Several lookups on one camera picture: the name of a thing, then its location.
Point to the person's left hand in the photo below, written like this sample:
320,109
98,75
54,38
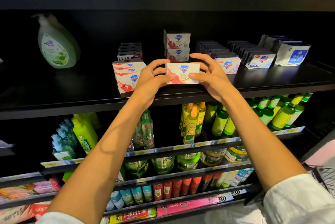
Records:
150,85

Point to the person's right hand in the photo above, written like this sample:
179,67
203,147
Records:
217,80

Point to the white red printed soap box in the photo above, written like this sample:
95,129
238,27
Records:
131,81
183,73
126,63

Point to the black store shelf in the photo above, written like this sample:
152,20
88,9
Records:
63,93
21,176

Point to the pale green pump soap bottle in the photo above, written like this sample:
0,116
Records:
56,46

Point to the person's right forearm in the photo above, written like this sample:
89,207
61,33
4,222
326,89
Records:
264,140

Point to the person's left forearm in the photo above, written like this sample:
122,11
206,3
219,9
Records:
97,163

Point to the row of white pink soap boxes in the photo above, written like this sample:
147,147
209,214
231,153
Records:
229,64

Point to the row of purple soap boxes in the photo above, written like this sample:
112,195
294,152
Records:
130,52

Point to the clear green spray bottles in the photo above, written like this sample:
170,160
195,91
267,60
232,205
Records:
146,129

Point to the row of white blue soap boxes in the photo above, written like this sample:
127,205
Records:
260,60

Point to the row of white red soap boxes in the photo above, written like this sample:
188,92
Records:
178,40

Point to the green lidded wipe tub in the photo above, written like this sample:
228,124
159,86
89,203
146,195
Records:
163,163
188,161
136,167

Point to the row of white upright packs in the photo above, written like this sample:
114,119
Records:
296,56

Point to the green white box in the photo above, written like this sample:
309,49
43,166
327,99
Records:
67,175

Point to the long pink packet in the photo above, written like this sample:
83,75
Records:
193,204

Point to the yellow red packets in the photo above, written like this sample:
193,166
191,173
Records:
133,215

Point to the red snack packet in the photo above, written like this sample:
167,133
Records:
36,210

